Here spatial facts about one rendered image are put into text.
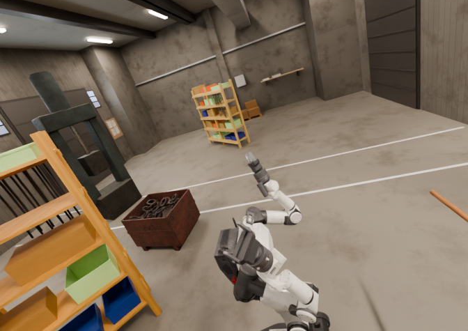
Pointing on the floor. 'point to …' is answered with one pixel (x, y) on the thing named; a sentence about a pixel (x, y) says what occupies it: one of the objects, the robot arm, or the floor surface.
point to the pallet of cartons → (252, 110)
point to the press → (121, 193)
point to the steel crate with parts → (162, 219)
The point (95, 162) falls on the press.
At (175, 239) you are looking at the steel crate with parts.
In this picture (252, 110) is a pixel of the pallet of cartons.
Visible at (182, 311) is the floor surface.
